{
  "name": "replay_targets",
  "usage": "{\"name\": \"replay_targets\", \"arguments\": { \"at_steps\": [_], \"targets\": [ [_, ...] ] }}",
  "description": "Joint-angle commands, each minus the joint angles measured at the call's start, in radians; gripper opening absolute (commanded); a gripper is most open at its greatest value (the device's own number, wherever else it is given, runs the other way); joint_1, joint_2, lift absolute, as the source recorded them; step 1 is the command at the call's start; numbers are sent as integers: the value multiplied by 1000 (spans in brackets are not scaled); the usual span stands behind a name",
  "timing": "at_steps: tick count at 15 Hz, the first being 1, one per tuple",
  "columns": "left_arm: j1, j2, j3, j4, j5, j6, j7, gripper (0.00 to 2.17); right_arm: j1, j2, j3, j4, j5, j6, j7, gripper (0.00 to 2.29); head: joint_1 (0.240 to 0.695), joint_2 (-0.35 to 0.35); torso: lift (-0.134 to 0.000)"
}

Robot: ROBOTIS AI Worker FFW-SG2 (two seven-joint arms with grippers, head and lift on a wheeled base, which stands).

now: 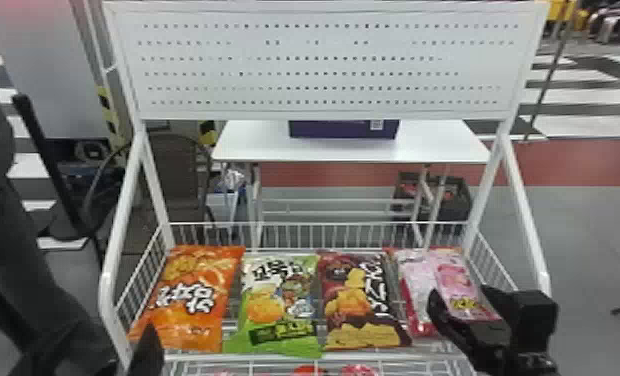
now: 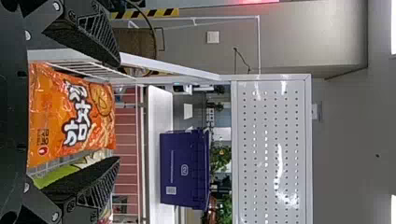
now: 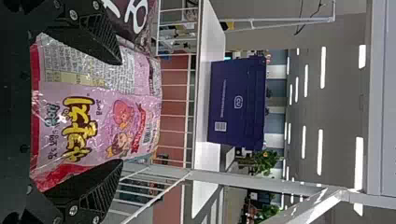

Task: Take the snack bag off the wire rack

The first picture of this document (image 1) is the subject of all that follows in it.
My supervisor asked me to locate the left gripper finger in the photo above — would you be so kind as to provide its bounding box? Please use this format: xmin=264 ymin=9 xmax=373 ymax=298
xmin=127 ymin=323 xmax=165 ymax=376

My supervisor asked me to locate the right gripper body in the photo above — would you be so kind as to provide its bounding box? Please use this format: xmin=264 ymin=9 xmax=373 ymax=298
xmin=467 ymin=317 xmax=561 ymax=376

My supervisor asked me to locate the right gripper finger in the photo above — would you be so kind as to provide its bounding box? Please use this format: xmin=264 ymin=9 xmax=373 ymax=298
xmin=479 ymin=284 xmax=516 ymax=321
xmin=426 ymin=287 xmax=482 ymax=363

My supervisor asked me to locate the pink snack packet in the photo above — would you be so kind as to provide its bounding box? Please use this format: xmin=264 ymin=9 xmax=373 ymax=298
xmin=384 ymin=247 xmax=448 ymax=338
xmin=429 ymin=248 xmax=502 ymax=322

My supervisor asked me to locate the orange snack packet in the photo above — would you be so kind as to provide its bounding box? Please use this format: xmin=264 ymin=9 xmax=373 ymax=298
xmin=127 ymin=244 xmax=247 ymax=354

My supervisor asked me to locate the dark red snack packet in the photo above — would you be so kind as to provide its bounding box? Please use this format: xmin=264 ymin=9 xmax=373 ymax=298
xmin=317 ymin=250 xmax=413 ymax=351

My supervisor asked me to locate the black crate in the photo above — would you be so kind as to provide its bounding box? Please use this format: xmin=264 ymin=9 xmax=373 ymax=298
xmin=392 ymin=171 xmax=472 ymax=223

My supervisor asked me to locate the green snack packet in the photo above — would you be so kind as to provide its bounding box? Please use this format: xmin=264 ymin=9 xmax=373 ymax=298
xmin=222 ymin=252 xmax=323 ymax=359

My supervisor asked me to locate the white side table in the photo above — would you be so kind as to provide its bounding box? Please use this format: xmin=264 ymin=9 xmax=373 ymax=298
xmin=211 ymin=119 xmax=493 ymax=249

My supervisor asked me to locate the blue box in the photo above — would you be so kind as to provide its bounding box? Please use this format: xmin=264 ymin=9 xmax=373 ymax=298
xmin=288 ymin=119 xmax=401 ymax=141

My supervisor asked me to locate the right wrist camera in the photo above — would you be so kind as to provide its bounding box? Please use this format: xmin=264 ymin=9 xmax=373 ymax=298
xmin=508 ymin=289 xmax=560 ymax=355

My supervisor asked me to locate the striped post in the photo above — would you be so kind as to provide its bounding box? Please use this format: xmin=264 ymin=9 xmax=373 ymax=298
xmin=96 ymin=85 xmax=122 ymax=151

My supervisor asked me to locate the white wire rack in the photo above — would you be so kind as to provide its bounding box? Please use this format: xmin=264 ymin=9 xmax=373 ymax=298
xmin=98 ymin=0 xmax=553 ymax=376

